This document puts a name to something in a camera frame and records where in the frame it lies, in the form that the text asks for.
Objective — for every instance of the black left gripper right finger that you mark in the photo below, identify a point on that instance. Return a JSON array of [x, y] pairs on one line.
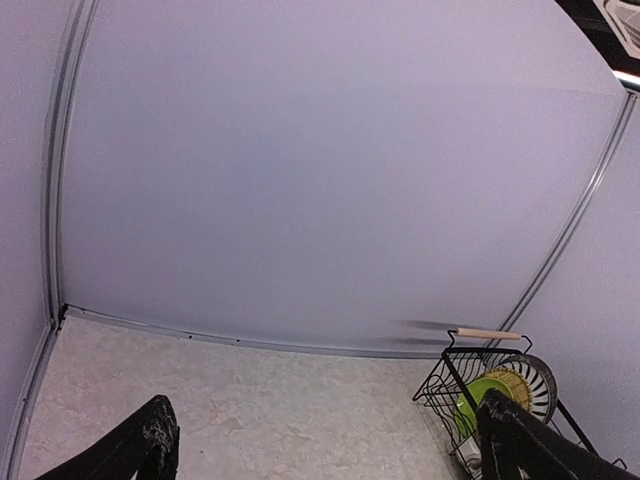
[[513, 443]]

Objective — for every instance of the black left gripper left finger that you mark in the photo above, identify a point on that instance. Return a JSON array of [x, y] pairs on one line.
[[144, 446]]

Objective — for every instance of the yellow green woven plate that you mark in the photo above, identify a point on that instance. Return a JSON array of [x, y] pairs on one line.
[[518, 387]]

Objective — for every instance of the white plate dark stripes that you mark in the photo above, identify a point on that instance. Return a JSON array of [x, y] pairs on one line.
[[541, 381]]

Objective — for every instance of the lime green plate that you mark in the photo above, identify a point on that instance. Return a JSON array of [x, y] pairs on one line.
[[464, 413]]

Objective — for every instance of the black wire dish rack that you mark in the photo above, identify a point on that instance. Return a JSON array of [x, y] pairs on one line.
[[468, 356]]

